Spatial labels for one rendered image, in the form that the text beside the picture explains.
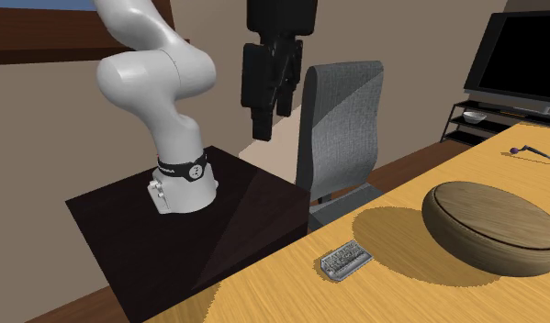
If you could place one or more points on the light wooden table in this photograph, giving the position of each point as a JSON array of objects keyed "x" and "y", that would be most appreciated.
[{"x": 301, "y": 299}]

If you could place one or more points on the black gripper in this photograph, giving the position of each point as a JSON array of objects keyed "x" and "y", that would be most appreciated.
[{"x": 281, "y": 15}]

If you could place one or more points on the grey remote control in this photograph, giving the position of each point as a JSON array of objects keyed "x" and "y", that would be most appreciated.
[{"x": 346, "y": 260}]

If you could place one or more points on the dark robot stand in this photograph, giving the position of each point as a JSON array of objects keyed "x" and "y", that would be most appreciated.
[{"x": 167, "y": 250}]

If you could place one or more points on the black utensil with purple tip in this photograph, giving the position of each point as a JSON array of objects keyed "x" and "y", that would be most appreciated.
[{"x": 532, "y": 149}]

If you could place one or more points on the brown framed window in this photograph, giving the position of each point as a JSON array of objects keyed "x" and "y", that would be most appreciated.
[{"x": 41, "y": 35}]

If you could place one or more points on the brown round wooden bowl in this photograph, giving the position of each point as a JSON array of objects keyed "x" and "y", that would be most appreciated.
[{"x": 489, "y": 223}]

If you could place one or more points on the grey chair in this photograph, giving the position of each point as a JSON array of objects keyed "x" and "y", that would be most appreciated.
[{"x": 341, "y": 125}]

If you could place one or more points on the black television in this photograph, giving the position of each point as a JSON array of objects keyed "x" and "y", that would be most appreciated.
[{"x": 520, "y": 53}]

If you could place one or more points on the black television stand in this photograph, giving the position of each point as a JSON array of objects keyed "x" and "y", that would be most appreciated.
[{"x": 494, "y": 123}]

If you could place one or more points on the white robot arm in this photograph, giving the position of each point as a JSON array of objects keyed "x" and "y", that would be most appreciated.
[{"x": 167, "y": 85}]

